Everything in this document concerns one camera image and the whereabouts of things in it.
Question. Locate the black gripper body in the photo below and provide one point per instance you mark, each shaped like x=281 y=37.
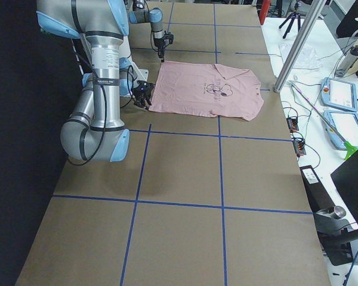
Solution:
x=159 y=44
x=139 y=95

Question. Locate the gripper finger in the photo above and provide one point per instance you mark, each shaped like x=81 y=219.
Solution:
x=138 y=103
x=147 y=101
x=161 y=55

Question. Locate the pink Snoopy t-shirt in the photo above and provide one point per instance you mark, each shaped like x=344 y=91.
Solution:
x=207 y=90

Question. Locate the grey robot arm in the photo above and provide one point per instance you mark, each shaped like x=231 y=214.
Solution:
x=141 y=13
x=94 y=130

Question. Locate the brown paper table cover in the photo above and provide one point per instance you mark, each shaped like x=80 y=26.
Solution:
x=197 y=201

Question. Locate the red cylinder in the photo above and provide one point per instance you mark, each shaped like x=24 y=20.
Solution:
x=264 y=10

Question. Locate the black tripod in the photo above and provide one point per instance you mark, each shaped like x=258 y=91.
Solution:
x=293 y=17

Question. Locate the orange black connector module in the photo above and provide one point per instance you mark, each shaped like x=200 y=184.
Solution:
x=292 y=123

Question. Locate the clear plastic bag with paper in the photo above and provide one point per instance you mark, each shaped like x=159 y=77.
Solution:
x=307 y=59

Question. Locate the far blue teach pendant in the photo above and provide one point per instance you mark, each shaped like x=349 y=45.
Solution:
x=339 y=94

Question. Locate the blue teach pendant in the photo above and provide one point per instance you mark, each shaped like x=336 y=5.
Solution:
x=346 y=123
x=339 y=94

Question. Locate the water bottle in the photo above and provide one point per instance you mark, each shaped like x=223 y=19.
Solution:
x=349 y=59

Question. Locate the near blue teach pendant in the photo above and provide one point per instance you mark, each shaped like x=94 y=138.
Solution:
x=346 y=123

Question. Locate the metal rod with green tip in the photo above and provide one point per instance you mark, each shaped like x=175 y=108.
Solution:
x=350 y=149

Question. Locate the black monitor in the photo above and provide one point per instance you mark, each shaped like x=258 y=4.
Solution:
x=345 y=179

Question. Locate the black box device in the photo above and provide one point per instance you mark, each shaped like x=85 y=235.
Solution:
x=329 y=219

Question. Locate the aluminium frame post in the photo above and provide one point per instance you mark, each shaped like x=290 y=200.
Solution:
x=307 y=25

